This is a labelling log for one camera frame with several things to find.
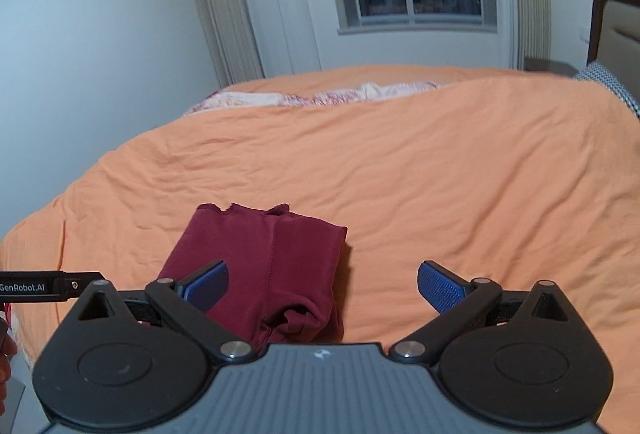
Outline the maroon garment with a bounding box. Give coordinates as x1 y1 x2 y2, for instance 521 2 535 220
158 204 347 350

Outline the person's left hand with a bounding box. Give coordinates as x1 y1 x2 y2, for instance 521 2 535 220
0 319 18 414

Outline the orange bed cover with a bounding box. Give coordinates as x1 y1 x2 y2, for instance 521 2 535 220
1 72 639 433

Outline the floral white quilt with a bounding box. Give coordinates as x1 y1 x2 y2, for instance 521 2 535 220
183 82 440 117

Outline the dark bedside table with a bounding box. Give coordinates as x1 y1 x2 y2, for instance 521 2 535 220
523 56 578 77

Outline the checkered pillow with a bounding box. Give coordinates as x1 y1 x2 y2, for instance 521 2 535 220
573 61 640 119

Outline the brown padded headboard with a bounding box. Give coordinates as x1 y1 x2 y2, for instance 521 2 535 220
587 0 640 92

